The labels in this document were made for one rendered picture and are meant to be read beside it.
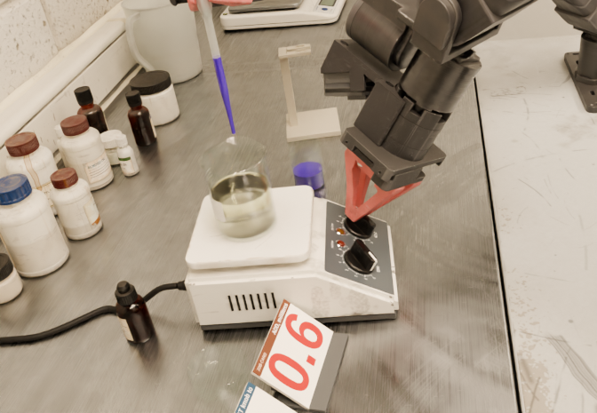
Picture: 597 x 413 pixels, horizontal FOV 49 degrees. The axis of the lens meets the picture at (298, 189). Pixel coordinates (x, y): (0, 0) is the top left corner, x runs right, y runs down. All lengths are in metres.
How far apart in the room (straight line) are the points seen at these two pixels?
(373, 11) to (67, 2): 0.73
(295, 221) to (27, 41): 0.62
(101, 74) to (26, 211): 0.48
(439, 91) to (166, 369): 0.36
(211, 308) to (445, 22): 0.34
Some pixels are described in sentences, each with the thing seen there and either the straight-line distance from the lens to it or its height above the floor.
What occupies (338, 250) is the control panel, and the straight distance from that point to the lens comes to 0.65.
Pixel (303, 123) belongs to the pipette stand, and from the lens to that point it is 1.00.
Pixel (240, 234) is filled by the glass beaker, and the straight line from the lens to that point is 0.62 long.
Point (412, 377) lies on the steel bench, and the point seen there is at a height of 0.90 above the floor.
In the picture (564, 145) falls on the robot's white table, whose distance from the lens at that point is 0.93.
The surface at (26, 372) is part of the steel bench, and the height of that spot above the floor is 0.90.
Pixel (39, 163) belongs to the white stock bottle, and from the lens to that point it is 0.91.
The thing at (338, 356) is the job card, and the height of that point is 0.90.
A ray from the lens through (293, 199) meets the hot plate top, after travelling 0.68.
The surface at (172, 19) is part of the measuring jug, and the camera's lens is 1.21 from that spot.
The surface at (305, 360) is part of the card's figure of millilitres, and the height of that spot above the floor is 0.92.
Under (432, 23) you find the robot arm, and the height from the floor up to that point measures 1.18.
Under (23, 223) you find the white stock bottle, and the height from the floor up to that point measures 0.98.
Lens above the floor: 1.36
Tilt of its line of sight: 32 degrees down
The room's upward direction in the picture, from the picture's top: 9 degrees counter-clockwise
